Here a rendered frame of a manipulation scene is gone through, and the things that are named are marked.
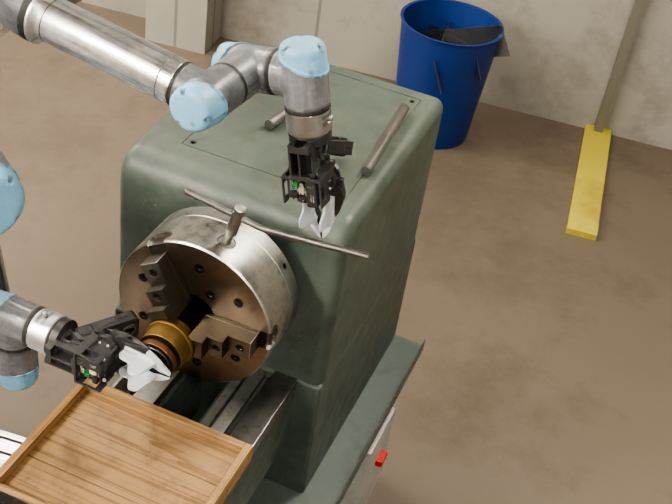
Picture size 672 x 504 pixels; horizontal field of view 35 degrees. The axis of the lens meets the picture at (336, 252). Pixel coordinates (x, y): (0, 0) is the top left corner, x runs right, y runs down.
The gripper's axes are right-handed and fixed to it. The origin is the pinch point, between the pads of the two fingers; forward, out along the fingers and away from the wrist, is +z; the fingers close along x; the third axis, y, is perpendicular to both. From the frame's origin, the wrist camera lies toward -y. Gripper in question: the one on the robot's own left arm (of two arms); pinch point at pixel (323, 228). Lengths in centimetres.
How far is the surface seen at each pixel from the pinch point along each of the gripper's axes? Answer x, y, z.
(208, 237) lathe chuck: -18.7, 7.8, 0.6
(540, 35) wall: -30, -301, 85
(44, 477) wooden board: -37, 42, 33
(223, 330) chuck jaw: -14.3, 14.4, 15.4
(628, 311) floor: 34, -181, 138
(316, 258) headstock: -3.9, -4.2, 9.8
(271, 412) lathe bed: -11.0, 6.8, 40.2
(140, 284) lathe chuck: -32.6, 11.3, 11.4
